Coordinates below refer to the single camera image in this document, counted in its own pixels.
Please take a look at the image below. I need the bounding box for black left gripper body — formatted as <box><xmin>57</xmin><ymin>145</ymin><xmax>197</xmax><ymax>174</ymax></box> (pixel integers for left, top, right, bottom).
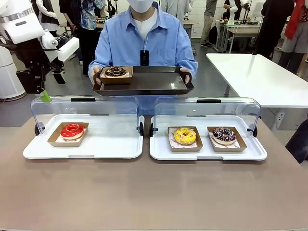
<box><xmin>20</xmin><ymin>43</ymin><xmax>64</xmax><ymax>73</ymax></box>

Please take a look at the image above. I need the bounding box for chocolate glazed donut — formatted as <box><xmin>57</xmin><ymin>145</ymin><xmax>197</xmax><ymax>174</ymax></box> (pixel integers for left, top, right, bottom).
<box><xmin>104</xmin><ymin>66</ymin><xmax>128</xmax><ymax>78</ymax></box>

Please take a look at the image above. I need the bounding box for black serving tray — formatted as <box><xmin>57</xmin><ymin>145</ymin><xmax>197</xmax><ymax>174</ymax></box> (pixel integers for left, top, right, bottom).
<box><xmin>92</xmin><ymin>65</ymin><xmax>195</xmax><ymax>97</ymax></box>

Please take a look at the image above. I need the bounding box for dark purple sprinkled donut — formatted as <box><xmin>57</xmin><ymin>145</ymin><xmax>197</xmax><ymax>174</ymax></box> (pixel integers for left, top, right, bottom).
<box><xmin>212</xmin><ymin>127</ymin><xmax>237</xmax><ymax>146</ymax></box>

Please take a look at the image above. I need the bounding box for cardboard tray of purple donut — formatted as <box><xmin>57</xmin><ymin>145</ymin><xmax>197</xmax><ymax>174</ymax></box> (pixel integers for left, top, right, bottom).
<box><xmin>206</xmin><ymin>126</ymin><xmax>248</xmax><ymax>153</ymax></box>

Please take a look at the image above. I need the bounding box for person's right forearm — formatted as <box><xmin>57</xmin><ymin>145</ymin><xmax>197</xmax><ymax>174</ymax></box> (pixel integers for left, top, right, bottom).
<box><xmin>88</xmin><ymin>54</ymin><xmax>107</xmax><ymax>80</ymax></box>

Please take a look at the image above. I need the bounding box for person's left forearm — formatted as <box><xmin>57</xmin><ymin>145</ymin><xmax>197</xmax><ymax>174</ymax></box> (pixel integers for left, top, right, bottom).
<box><xmin>184</xmin><ymin>54</ymin><xmax>199</xmax><ymax>78</ymax></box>

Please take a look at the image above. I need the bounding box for person in black vest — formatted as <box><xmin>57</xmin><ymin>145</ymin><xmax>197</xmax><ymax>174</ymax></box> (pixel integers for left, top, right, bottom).
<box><xmin>32</xmin><ymin>0</ymin><xmax>66</xmax><ymax>73</ymax></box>

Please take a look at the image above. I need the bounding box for person in dark shirt and jeans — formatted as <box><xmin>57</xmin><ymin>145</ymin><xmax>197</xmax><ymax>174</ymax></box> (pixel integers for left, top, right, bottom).
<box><xmin>58</xmin><ymin>0</ymin><xmax>83</xmax><ymax>66</ymax></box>

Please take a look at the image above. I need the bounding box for red glazed donut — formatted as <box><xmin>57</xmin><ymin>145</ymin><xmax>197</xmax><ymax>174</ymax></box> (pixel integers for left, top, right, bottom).
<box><xmin>60</xmin><ymin>123</ymin><xmax>85</xmax><ymax>141</ymax></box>

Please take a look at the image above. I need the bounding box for person in blue patterned shirt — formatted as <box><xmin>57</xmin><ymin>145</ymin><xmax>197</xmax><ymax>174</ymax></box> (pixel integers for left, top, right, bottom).
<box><xmin>80</xmin><ymin>0</ymin><xmax>104</xmax><ymax>76</ymax></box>

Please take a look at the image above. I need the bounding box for cardboard tray of red donut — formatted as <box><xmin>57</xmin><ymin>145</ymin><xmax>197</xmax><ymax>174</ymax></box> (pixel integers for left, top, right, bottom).
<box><xmin>47</xmin><ymin>122</ymin><xmax>90</xmax><ymax>148</ymax></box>

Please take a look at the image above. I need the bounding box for yellow sprinkled donut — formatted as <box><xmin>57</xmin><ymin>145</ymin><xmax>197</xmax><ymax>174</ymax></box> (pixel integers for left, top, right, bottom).
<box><xmin>174</xmin><ymin>127</ymin><xmax>197</xmax><ymax>145</ymax></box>

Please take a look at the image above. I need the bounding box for cardboard tray of yellow donut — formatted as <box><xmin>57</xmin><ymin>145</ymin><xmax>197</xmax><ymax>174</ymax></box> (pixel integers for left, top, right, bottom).
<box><xmin>167</xmin><ymin>126</ymin><xmax>204</xmax><ymax>153</ymax></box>

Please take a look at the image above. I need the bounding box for person in grey-green shirt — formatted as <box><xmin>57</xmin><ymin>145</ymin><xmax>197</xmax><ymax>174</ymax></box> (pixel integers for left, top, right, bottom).
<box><xmin>200</xmin><ymin>0</ymin><xmax>218</xmax><ymax>48</ymax></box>

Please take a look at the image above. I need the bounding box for person in black clothes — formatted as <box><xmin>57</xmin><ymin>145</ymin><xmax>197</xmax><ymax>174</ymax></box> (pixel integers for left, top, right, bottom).
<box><xmin>257</xmin><ymin>0</ymin><xmax>293</xmax><ymax>59</ymax></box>

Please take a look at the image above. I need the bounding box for person with red scarf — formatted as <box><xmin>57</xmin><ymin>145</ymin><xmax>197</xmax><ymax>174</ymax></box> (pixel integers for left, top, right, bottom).
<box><xmin>278</xmin><ymin>0</ymin><xmax>308</xmax><ymax>76</ymax></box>

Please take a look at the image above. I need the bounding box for person's right hand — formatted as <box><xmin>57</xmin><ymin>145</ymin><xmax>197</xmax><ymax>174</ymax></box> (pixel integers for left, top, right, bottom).
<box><xmin>92</xmin><ymin>66</ymin><xmax>104</xmax><ymax>85</ymax></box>

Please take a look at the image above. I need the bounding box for person's left hand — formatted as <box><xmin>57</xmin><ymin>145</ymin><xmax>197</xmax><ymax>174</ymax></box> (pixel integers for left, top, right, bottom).
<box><xmin>180</xmin><ymin>67</ymin><xmax>193</xmax><ymax>84</ymax></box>

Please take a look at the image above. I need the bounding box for white air purifier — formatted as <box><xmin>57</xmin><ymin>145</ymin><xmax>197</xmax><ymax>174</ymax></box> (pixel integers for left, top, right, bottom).
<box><xmin>0</xmin><ymin>46</ymin><xmax>27</xmax><ymax>100</ymax></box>

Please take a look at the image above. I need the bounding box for clear display lid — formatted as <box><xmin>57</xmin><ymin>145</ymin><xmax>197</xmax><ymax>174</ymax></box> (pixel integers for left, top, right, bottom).
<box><xmin>150</xmin><ymin>97</ymin><xmax>262</xmax><ymax>138</ymax></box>
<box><xmin>30</xmin><ymin>95</ymin><xmax>144</xmax><ymax>137</ymax></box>

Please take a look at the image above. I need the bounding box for white display tray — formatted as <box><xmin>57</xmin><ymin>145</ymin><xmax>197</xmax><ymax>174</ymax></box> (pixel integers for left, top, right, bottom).
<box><xmin>23</xmin><ymin>114</ymin><xmax>144</xmax><ymax>160</ymax></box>
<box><xmin>149</xmin><ymin>115</ymin><xmax>268</xmax><ymax>161</ymax></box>

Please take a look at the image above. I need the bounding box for black clip-on badge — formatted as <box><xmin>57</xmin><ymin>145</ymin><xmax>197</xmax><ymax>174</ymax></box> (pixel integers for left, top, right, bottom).
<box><xmin>140</xmin><ymin>49</ymin><xmax>150</xmax><ymax>66</ymax></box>

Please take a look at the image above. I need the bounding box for black backpack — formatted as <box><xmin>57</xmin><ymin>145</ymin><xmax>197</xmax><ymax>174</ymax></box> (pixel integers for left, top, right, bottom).
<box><xmin>208</xmin><ymin>24</ymin><xmax>218</xmax><ymax>44</ymax></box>

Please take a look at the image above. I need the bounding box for grey background workbench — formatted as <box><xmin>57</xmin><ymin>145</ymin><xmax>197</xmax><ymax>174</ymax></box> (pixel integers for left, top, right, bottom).
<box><xmin>224</xmin><ymin>25</ymin><xmax>262</xmax><ymax>54</ymax></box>

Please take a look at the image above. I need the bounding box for large white table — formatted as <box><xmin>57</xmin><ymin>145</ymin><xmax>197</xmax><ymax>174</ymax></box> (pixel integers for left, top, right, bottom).
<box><xmin>205</xmin><ymin>53</ymin><xmax>308</xmax><ymax>131</ymax></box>

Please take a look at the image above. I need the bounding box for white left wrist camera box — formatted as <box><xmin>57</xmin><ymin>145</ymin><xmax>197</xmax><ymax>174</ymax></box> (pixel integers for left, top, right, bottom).
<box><xmin>58</xmin><ymin>36</ymin><xmax>80</xmax><ymax>62</ymax></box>

